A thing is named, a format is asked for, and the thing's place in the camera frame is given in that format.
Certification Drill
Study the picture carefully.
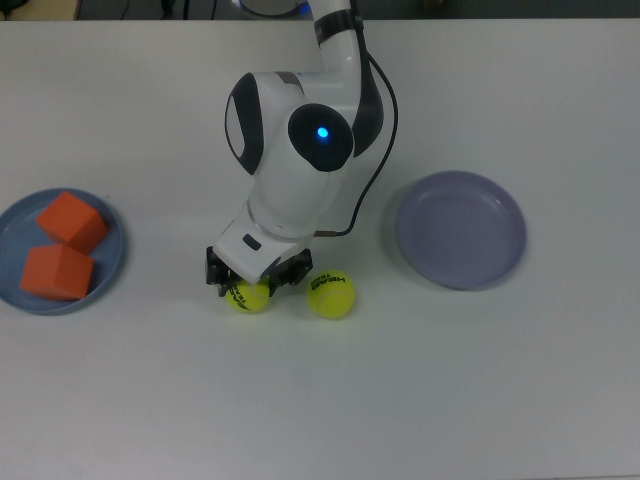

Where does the yellow tennis ball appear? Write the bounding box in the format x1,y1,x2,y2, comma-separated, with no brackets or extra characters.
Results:
305,270,357,320
224,279,271,315

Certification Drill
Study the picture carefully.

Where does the orange foam cube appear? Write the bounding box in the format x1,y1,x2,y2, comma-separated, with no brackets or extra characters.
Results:
19,244,96,302
35,190,110,255

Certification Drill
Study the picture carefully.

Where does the purple plate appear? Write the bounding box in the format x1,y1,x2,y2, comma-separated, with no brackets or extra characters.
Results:
396,169,529,292

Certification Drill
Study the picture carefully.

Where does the blue plate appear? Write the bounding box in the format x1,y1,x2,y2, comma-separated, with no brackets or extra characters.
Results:
0,187,129,316

